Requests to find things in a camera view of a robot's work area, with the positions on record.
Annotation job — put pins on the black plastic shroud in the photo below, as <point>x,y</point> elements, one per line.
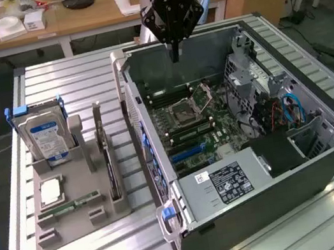
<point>275,151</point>

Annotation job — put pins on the blue expansion slot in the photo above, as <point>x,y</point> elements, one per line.
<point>188,153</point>

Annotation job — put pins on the black open PC case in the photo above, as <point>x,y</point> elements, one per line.
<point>267,217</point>

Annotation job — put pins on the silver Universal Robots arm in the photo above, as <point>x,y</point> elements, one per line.
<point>148,32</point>

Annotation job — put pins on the green Dell motherboard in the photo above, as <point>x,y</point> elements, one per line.
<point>216,113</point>

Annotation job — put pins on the hard disk with blue carrier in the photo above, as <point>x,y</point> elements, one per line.
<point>46,136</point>

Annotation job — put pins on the graphics card with metal bracket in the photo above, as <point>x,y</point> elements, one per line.
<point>110,170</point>

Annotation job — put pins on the CPU socket with metal frame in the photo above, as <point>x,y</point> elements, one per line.
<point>202,96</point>

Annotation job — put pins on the installed RAM stick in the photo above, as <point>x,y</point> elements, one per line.
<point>192,132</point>

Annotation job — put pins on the white box with label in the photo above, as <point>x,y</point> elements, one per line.
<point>35,21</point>

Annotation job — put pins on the silver CPU chip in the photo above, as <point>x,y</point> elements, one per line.
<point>51,192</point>

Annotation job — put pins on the white paper stack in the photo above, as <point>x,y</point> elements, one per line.
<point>126,4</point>

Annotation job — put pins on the large silver finned heatsink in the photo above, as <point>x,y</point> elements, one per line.
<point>226,150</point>

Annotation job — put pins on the green loose RAM stick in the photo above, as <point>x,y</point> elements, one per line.
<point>80,201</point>

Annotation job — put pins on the white square dish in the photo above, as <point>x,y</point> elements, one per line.
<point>10,27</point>

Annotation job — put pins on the black power adapter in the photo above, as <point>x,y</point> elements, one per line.
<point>297,18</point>

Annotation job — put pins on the black intrusion switch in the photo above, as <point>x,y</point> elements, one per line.
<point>137,100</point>

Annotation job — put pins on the silver perforated disk bay cage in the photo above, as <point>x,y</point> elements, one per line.
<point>240,79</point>

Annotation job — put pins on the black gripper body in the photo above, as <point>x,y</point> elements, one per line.
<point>174,10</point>

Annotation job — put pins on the grey parts rack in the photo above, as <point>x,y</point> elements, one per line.
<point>78,192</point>

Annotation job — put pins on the silver slanted disk bay bracket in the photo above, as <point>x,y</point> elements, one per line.
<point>315,137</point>

